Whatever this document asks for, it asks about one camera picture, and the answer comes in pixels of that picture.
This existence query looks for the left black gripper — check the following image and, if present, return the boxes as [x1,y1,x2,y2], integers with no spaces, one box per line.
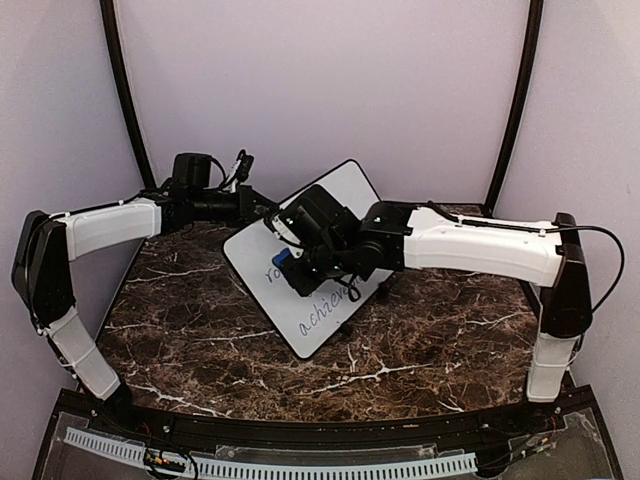
[191,185,280,228]

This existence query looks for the blue whiteboard eraser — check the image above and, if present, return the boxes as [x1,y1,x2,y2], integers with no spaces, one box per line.
[271,248,291,269]

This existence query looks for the white whiteboard with black frame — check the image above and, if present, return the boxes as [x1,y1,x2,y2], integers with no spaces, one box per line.
[222,159,392,359]

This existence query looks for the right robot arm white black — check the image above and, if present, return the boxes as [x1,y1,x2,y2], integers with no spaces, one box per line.
[270,195,593,434]

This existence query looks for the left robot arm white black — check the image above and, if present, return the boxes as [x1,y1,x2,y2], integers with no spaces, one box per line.
[11,186,263,436]

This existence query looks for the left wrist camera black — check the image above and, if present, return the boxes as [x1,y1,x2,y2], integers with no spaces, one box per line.
[172,152,213,189]

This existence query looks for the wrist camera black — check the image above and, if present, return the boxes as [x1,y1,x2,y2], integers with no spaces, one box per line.
[276,185,360,248]
[172,152,213,189]

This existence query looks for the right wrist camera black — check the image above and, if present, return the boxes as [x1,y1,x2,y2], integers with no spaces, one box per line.
[276,185,360,248]

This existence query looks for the left black frame post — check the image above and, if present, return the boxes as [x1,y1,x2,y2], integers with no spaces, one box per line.
[99,0,156,188]

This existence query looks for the black frame post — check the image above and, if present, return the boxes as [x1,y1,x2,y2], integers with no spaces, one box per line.
[99,0,156,188]
[483,0,544,216]

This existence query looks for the white slotted cable duct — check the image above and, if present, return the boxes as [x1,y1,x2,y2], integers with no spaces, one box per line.
[64,427,478,479]

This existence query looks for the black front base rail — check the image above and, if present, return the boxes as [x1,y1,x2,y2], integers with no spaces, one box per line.
[54,386,595,452]

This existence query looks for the right black frame post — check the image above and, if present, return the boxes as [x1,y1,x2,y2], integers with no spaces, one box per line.
[483,0,544,216]

